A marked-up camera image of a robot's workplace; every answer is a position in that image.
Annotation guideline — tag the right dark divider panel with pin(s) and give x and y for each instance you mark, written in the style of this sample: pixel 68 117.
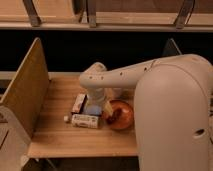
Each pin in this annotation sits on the right dark divider panel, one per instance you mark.
pixel 171 48

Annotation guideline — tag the dark red object in bowl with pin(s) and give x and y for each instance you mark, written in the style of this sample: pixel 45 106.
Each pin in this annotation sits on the dark red object in bowl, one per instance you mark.
pixel 114 117

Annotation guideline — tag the blue sponge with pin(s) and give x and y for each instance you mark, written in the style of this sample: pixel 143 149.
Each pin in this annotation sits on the blue sponge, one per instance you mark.
pixel 95 110

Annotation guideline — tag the white rectangular carton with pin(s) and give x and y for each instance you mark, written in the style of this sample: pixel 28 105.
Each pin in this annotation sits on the white rectangular carton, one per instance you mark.
pixel 86 121

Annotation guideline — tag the left wooden divider panel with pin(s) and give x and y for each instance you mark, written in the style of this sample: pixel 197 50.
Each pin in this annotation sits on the left wooden divider panel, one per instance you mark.
pixel 22 101

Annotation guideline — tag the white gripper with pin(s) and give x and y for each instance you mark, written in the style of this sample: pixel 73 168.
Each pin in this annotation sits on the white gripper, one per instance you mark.
pixel 97 96

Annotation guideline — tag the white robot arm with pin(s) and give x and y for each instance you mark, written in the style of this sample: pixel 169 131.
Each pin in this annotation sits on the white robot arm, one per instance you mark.
pixel 171 108

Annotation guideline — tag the orange bowl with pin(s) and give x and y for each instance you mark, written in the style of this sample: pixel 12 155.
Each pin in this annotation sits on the orange bowl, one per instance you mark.
pixel 126 118

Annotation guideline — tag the translucent plastic cup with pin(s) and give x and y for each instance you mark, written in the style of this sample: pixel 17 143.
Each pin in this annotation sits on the translucent plastic cup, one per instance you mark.
pixel 117 92

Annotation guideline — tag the red white snack box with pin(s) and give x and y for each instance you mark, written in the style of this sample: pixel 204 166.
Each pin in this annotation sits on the red white snack box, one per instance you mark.
pixel 79 103

